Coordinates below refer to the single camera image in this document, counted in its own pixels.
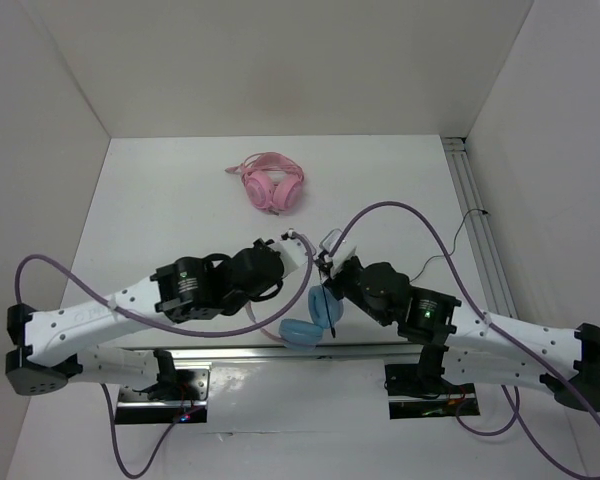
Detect pink blue cat-ear headphones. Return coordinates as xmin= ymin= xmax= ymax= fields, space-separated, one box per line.
xmin=260 ymin=285 xmax=344 ymax=351

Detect thin black headphone cable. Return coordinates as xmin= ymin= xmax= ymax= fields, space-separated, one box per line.
xmin=319 ymin=209 xmax=490 ymax=337

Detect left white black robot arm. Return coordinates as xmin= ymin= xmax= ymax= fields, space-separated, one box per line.
xmin=5 ymin=240 xmax=289 ymax=399

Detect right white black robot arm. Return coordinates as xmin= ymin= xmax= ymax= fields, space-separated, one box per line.
xmin=317 ymin=256 xmax=600 ymax=412

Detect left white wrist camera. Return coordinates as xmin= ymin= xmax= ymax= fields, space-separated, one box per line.
xmin=269 ymin=229 xmax=316 ymax=279

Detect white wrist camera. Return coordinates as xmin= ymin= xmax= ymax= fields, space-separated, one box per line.
xmin=269 ymin=229 xmax=316 ymax=279
xmin=316 ymin=229 xmax=357 ymax=278

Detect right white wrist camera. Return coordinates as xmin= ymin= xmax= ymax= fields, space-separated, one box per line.
xmin=316 ymin=229 xmax=357 ymax=278

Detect pink headphones with wrapped cable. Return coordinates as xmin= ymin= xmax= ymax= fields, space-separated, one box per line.
xmin=225 ymin=152 xmax=305 ymax=215

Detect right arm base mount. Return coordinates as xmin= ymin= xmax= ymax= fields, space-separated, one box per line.
xmin=382 ymin=343 xmax=480 ymax=419

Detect aluminium rail right edge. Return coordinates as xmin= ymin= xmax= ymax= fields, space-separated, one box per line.
xmin=441 ymin=137 xmax=518 ymax=318

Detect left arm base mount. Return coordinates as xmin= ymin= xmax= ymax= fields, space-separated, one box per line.
xmin=114 ymin=349 xmax=210 ymax=425

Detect aluminium rail front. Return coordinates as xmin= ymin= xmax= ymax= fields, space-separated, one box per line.
xmin=79 ymin=340 xmax=481 ymax=365

